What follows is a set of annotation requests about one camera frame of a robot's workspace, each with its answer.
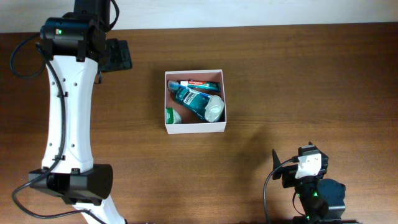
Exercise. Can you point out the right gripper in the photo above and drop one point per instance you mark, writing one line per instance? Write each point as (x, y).
(290, 174)

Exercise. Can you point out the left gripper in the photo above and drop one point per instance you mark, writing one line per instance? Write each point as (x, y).
(120, 55)

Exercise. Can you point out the green soap bar box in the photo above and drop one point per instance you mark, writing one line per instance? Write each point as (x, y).
(172, 116)

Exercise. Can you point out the teal mouthwash bottle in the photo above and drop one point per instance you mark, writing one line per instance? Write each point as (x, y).
(192, 101)

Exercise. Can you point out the toothpaste tube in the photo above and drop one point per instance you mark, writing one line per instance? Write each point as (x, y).
(211, 86)

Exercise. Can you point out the blue white toothbrush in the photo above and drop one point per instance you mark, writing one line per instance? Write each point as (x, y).
(174, 87)

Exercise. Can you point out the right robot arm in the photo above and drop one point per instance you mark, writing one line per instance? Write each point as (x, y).
(322, 199)

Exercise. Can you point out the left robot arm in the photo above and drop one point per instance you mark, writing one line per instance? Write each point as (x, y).
(74, 48)

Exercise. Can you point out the white cardboard box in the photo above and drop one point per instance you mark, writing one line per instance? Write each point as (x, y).
(190, 122)

